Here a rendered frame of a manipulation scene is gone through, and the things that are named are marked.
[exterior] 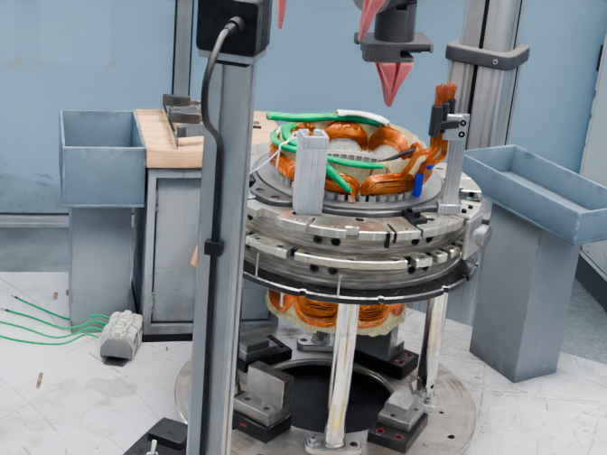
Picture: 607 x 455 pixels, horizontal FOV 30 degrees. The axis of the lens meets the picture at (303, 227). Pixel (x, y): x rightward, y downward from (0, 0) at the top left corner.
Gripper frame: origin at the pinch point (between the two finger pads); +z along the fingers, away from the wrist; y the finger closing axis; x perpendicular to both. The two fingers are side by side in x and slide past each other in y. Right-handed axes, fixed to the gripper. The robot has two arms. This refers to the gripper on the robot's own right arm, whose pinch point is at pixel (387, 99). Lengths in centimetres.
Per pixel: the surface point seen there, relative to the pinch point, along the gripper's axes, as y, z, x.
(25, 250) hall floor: -64, 114, 194
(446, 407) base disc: 1.6, 30.3, -34.2
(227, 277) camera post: -33, -10, -76
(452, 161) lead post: -3.3, -5.7, -39.8
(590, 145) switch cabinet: 121, 74, 179
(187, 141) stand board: -29.6, 3.4, -7.1
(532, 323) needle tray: 16.2, 24.1, -24.5
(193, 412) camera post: -35, 2, -75
